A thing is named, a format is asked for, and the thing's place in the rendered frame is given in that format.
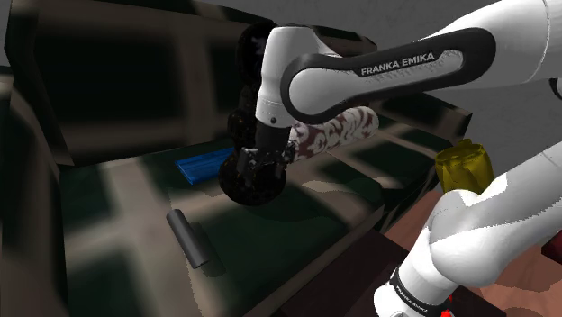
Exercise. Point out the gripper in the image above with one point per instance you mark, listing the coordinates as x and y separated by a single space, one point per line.
270 140

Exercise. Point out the dark sofa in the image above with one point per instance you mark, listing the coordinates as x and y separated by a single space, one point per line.
131 210

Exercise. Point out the blue flat book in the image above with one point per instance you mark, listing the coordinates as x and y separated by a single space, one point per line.
202 167

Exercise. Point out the red white patterned bolster pillow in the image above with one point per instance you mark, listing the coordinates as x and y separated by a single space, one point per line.
333 131

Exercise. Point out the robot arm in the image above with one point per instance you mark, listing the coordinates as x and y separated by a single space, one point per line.
474 228

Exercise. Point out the yellow ribbed container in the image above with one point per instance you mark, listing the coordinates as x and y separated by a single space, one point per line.
463 169

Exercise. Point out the black speckled round vase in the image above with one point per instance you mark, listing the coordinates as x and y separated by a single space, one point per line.
254 191

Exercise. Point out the dark grey cylinder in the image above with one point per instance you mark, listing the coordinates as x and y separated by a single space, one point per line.
189 239

